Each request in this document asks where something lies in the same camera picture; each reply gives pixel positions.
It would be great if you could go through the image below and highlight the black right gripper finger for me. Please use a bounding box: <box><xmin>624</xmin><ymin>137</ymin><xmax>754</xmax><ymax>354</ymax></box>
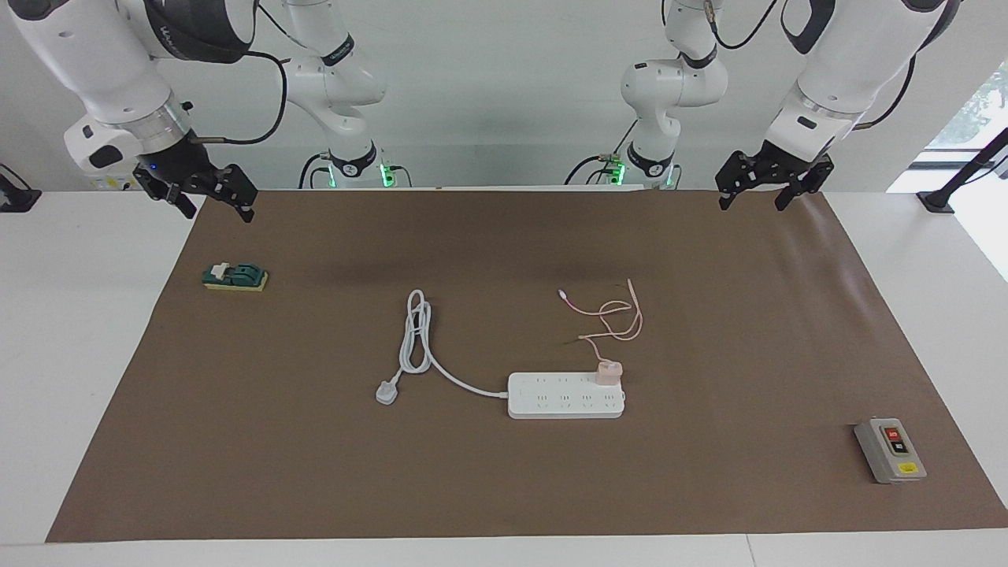
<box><xmin>161</xmin><ymin>187</ymin><xmax>198</xmax><ymax>220</ymax></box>
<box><xmin>224</xmin><ymin>165</ymin><xmax>259</xmax><ymax>224</ymax></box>

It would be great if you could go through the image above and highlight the pink charging cable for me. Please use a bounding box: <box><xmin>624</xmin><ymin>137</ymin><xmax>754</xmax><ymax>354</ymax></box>
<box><xmin>558</xmin><ymin>278</ymin><xmax>644</xmax><ymax>363</ymax></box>

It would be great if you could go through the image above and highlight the white power strip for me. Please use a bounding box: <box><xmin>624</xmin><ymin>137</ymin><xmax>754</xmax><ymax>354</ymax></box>
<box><xmin>507</xmin><ymin>372</ymin><xmax>626</xmax><ymax>420</ymax></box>

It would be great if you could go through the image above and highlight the black angled stand with base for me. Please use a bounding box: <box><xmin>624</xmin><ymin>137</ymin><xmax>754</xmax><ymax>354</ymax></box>
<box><xmin>917</xmin><ymin>126</ymin><xmax>1008</xmax><ymax>213</ymax></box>

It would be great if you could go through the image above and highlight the black table clamp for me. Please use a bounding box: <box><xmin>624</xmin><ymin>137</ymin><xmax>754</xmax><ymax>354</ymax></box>
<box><xmin>0</xmin><ymin>163</ymin><xmax>42</xmax><ymax>213</ymax></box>

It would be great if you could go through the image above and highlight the bright window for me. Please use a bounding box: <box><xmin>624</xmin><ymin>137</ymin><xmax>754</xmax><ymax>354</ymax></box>
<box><xmin>925</xmin><ymin>61</ymin><xmax>1008</xmax><ymax>150</ymax></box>

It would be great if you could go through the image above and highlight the brown paper table mat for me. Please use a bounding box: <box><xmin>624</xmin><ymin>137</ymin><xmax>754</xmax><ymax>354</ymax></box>
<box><xmin>45</xmin><ymin>187</ymin><xmax>1008</xmax><ymax>544</ymax></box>

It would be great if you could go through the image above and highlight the black base cable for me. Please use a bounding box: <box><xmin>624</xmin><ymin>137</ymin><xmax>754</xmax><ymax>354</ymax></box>
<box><xmin>563</xmin><ymin>142</ymin><xmax>631</xmax><ymax>187</ymax></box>
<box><xmin>298</xmin><ymin>153</ymin><xmax>333</xmax><ymax>190</ymax></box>

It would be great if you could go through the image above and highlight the white wall socket box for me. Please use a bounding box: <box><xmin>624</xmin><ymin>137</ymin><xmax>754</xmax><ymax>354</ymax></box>
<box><xmin>87</xmin><ymin>172</ymin><xmax>146</xmax><ymax>192</ymax></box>

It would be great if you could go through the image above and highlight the green knife switch yellow base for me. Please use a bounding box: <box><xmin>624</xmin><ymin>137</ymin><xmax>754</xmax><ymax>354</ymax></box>
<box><xmin>202</xmin><ymin>262</ymin><xmax>269</xmax><ymax>293</ymax></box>

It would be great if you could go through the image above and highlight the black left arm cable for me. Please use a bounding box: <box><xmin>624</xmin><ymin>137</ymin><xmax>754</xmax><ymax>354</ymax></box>
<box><xmin>854</xmin><ymin>54</ymin><xmax>919</xmax><ymax>131</ymax></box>

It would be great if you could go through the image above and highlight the white power cord with plug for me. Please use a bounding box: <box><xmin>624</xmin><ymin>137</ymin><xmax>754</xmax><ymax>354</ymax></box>
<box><xmin>376</xmin><ymin>289</ymin><xmax>510</xmax><ymax>406</ymax></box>

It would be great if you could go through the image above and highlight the grey on-off switch box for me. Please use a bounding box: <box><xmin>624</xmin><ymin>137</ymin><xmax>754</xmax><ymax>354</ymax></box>
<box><xmin>854</xmin><ymin>417</ymin><xmax>928</xmax><ymax>484</ymax></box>

